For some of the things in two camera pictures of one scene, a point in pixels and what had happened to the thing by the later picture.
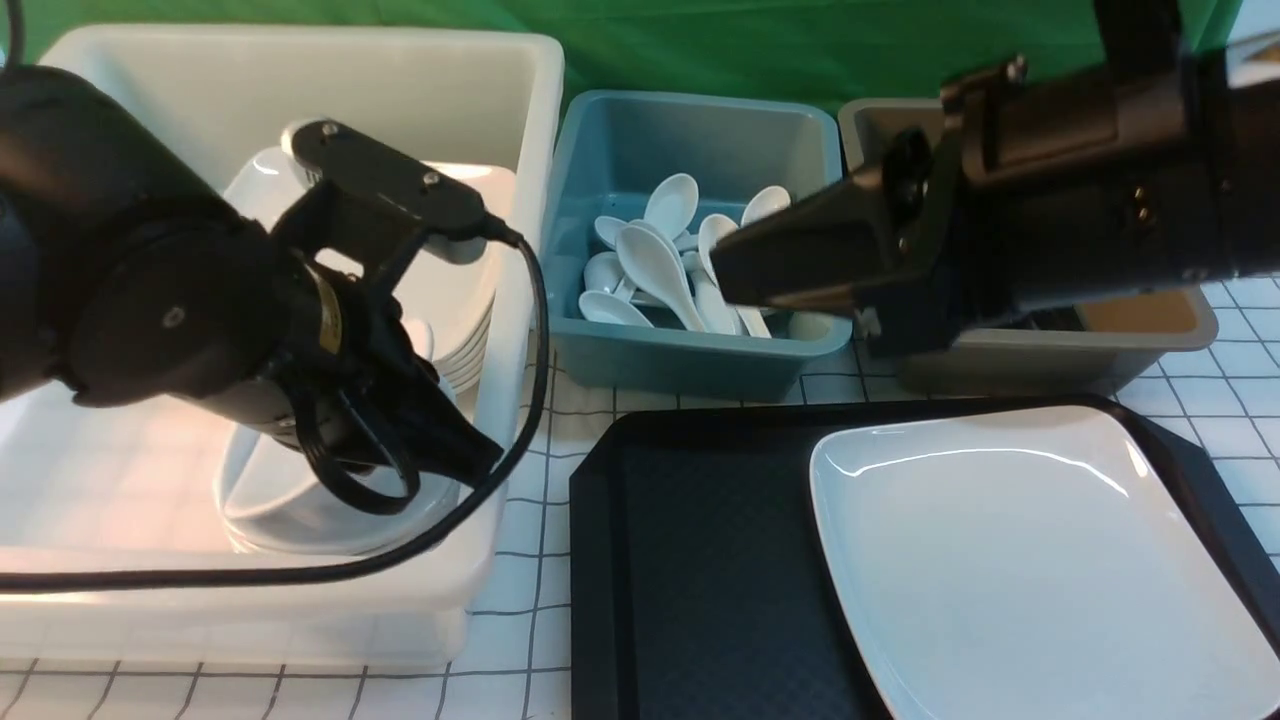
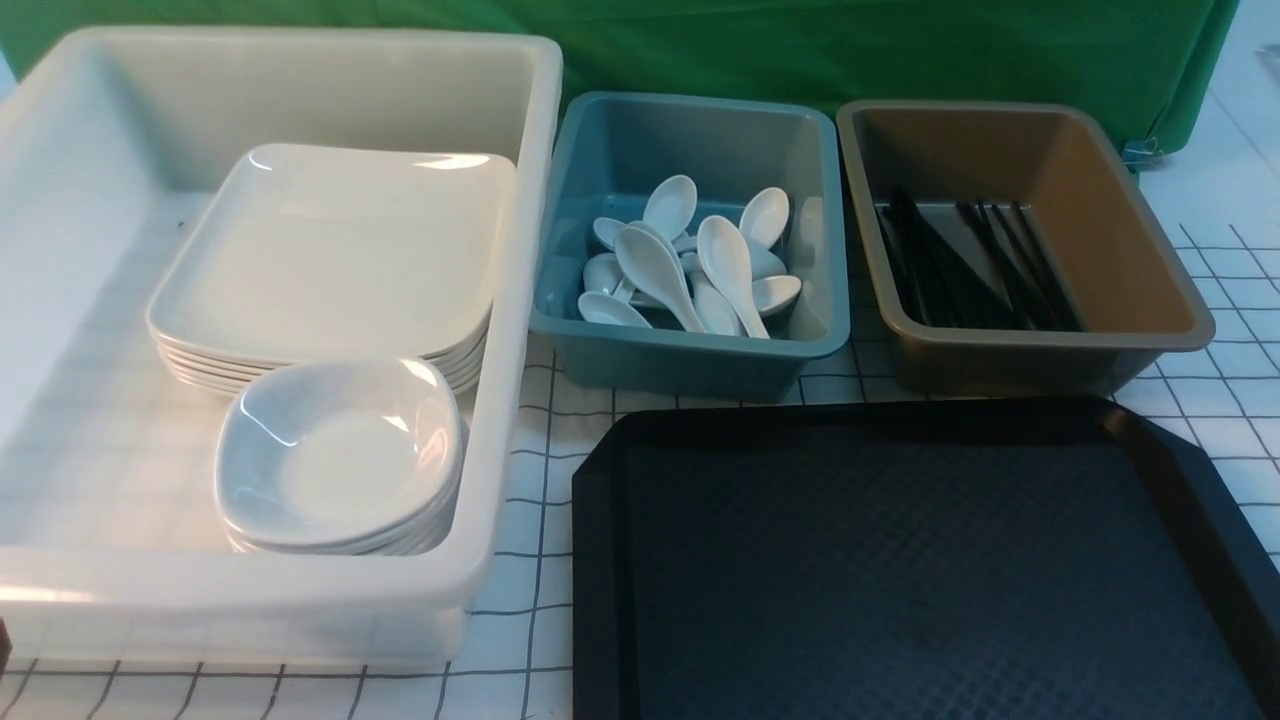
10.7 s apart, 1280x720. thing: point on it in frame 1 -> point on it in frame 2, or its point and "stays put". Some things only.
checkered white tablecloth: (520, 662) stays put
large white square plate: (1045, 564) -> (320, 249)
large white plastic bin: (95, 489) stays put
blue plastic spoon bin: (642, 183) stays put
